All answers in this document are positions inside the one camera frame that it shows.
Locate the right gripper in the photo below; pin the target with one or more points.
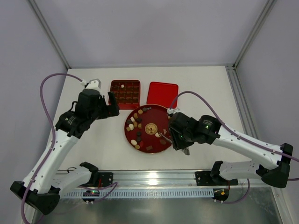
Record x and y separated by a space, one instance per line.
175 136

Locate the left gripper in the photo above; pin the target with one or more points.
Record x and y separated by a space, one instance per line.
106 107

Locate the metal tongs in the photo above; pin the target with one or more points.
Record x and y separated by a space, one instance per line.
186 151

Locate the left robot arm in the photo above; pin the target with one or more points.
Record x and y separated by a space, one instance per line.
39 189

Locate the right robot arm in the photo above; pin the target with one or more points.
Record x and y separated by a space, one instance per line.
269 163

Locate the red chocolate box with tray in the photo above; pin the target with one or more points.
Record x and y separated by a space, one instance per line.
128 98

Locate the white dome chocolate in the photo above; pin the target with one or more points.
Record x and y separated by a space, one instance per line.
131 126

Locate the white round swirl chocolate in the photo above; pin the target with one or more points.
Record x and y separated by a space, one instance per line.
133 142

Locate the round dark red plate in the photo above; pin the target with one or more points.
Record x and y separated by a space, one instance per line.
153 121

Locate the red box lid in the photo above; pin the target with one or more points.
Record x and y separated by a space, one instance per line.
162 94

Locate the left camera mount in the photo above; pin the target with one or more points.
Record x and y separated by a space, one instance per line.
94 84

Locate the camera mount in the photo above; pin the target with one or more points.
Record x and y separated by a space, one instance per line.
171 111
94 84

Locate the right camera mount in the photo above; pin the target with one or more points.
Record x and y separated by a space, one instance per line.
171 111

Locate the aluminium rail with cable duct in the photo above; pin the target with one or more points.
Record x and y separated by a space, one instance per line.
158 184

